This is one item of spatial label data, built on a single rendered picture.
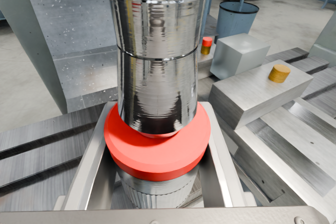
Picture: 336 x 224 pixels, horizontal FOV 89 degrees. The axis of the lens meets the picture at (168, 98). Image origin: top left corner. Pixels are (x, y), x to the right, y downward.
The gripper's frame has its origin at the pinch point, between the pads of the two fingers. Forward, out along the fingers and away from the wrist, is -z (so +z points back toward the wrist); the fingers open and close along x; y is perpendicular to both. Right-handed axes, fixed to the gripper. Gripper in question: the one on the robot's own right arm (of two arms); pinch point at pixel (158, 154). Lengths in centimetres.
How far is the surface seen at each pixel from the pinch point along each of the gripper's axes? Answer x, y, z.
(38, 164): 18.3, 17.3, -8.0
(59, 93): 34, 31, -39
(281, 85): -16.9, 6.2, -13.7
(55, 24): 25.6, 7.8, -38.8
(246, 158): -11.7, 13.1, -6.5
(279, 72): -16.2, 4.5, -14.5
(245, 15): -97, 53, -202
